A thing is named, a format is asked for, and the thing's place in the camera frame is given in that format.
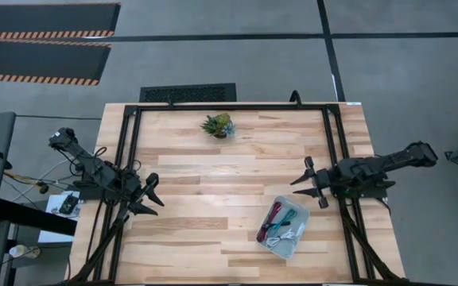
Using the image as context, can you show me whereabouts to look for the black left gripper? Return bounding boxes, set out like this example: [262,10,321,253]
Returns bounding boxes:
[113,172,165,218]

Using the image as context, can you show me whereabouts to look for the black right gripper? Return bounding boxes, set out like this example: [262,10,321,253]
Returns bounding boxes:
[289,155,340,211]

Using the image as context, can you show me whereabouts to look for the teal USB-C cable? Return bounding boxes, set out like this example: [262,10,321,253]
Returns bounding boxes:
[270,208,298,234]

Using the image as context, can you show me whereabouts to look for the black USB-C cable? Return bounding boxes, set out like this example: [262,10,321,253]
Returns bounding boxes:
[258,221,292,232]

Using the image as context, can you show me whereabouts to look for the red USB-C cable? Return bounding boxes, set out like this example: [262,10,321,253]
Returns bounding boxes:
[256,201,283,243]

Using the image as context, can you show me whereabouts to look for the white USB-C cable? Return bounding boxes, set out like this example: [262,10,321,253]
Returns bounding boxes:
[265,226,306,249]

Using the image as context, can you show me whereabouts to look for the grey plastic bin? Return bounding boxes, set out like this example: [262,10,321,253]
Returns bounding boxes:
[255,195,311,261]

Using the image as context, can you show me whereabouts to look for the black handheld controller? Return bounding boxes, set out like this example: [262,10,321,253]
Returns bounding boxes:
[58,193,80,216]

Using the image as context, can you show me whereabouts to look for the white paper sheet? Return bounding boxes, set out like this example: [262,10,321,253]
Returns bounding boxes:
[45,190,82,218]

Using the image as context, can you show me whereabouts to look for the small potted succulent plant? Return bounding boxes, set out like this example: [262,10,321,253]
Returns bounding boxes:
[200,113,237,140]

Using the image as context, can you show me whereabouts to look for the black perforated floor mat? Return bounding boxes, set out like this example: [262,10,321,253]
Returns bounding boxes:
[139,82,238,103]

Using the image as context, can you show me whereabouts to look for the black hazard-striped floor mat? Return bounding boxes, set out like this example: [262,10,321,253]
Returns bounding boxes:
[0,2,122,41]
[0,38,112,87]

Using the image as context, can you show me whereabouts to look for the black cable loop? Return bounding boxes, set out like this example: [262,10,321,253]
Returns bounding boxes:
[289,89,303,108]

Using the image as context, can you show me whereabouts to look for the black metal table frame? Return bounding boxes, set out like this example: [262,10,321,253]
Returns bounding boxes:
[68,102,406,285]

